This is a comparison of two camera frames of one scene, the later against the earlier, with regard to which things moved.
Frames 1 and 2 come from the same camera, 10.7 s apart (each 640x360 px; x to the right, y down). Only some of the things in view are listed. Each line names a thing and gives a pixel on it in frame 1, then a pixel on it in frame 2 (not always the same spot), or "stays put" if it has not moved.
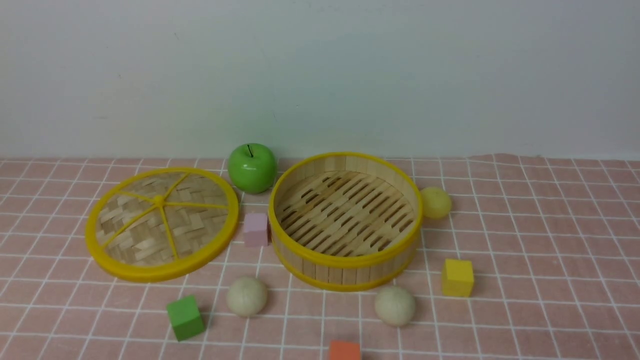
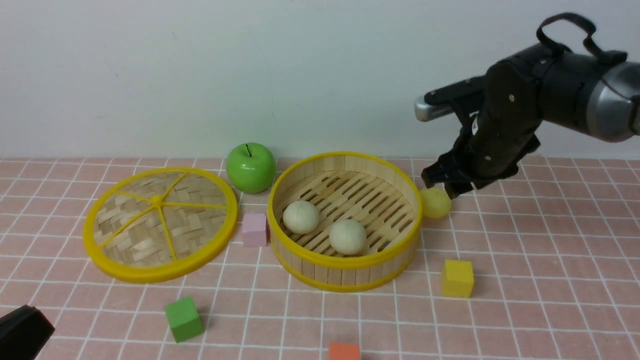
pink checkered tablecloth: [554, 241] stays put
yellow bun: [436, 203] stays put
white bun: [395, 306] → [347, 237]
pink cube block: [255, 230] stays put
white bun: [247, 297] → [301, 217]
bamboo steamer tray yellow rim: [344, 221] stays put
